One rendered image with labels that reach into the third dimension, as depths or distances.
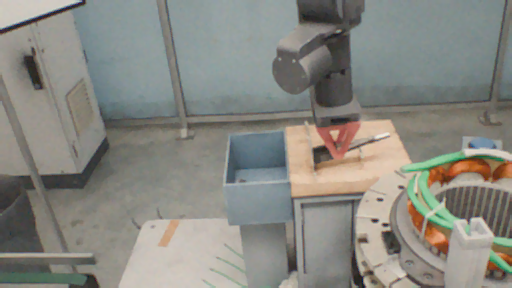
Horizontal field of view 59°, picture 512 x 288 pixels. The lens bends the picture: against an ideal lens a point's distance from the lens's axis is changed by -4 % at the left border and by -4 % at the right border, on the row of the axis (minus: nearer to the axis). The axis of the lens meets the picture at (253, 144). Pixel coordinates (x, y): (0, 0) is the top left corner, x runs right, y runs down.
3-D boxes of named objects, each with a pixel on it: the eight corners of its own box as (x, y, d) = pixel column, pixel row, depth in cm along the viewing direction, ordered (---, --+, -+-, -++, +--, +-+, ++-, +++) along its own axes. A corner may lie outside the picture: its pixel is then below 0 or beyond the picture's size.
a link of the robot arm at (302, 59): (365, -18, 59) (310, -23, 64) (315, 9, 52) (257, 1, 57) (365, 67, 65) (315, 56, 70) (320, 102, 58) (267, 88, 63)
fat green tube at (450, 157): (401, 181, 58) (403, 168, 57) (392, 164, 61) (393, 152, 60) (512, 168, 58) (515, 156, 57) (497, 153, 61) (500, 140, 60)
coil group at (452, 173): (447, 191, 61) (451, 165, 59) (442, 183, 63) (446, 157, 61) (490, 186, 61) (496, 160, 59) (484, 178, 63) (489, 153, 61)
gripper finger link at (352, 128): (319, 169, 72) (314, 116, 67) (314, 144, 78) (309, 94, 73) (363, 163, 71) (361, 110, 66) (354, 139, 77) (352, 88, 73)
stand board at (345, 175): (291, 197, 74) (290, 185, 73) (286, 137, 90) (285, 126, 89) (417, 188, 73) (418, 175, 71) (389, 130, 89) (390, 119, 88)
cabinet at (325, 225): (299, 305, 87) (293, 196, 74) (293, 239, 103) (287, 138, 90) (401, 299, 86) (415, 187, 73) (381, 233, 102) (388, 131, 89)
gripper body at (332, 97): (317, 128, 66) (313, 81, 63) (309, 96, 75) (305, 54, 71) (362, 122, 66) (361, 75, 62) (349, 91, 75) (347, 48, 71)
